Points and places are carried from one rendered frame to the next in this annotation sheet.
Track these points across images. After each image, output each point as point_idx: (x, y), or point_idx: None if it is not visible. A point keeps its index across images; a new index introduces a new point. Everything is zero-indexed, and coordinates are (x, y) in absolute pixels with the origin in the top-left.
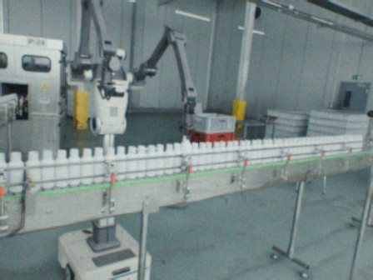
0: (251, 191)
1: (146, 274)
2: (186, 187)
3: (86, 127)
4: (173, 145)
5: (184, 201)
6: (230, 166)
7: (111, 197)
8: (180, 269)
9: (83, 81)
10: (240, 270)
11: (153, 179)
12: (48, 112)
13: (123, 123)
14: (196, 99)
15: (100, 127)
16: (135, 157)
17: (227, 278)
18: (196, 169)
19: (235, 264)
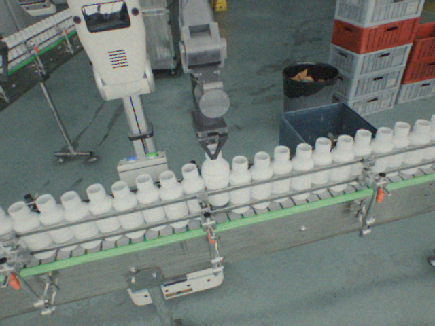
0: (431, 113)
1: (215, 278)
2: (211, 259)
3: (225, 7)
4: (330, 26)
5: (221, 263)
6: (340, 189)
7: (32, 300)
8: (273, 262)
9: (55, 3)
10: (365, 280)
11: (135, 248)
12: (153, 7)
13: (146, 76)
14: (225, 57)
15: (103, 91)
16: (77, 218)
17: (339, 293)
18: (245, 210)
19: (360, 266)
